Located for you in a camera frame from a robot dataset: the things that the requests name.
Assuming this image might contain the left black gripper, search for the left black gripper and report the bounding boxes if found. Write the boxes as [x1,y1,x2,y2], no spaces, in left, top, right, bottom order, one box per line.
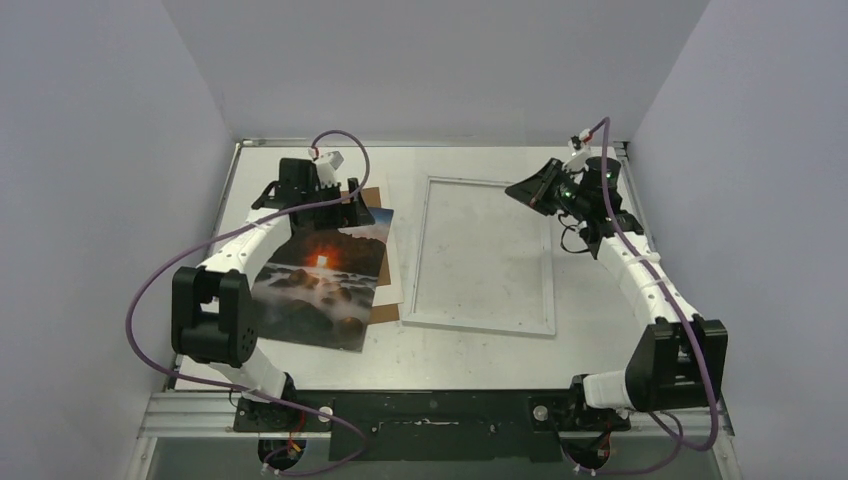
[303,179,374,231]

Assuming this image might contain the landscape photo print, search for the landscape photo print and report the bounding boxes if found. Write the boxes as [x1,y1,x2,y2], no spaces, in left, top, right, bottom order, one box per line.
[252,208,394,352]

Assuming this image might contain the white picture frame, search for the white picture frame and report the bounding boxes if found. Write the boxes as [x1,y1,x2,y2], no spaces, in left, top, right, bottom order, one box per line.
[401,175,556,338]

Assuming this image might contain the brown cardboard backing board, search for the brown cardboard backing board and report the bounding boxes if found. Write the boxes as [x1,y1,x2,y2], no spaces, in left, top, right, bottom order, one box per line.
[330,188,399,324]

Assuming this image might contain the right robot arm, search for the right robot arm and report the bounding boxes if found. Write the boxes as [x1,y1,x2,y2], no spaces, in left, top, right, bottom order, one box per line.
[505,156,729,430]

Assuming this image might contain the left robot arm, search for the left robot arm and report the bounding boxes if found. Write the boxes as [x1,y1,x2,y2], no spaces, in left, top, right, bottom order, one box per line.
[171,152,374,431]

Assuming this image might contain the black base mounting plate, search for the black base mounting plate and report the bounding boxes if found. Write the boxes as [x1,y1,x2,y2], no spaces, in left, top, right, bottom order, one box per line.
[233,389,631,463]

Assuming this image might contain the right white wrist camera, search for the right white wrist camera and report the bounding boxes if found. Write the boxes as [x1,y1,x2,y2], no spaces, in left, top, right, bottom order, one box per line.
[563,137,593,174]

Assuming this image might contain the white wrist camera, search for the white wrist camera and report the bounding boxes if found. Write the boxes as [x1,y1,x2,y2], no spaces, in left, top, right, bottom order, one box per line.
[563,137,593,174]
[314,151,344,188]

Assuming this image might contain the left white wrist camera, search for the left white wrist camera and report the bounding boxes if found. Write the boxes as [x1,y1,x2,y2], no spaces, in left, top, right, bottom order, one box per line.
[314,151,344,188]

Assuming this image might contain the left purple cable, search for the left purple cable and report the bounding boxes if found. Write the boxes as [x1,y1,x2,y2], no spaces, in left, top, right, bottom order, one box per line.
[125,129,372,478]

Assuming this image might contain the purple cable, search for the purple cable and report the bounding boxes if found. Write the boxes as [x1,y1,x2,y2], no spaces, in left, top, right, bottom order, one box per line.
[125,129,372,478]
[569,117,722,478]

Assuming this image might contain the aluminium rail front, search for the aluminium rail front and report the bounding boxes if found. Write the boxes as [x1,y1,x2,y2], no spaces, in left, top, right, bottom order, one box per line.
[139,391,711,442]

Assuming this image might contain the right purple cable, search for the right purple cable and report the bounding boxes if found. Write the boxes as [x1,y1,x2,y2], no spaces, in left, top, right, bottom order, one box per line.
[569,117,722,478]

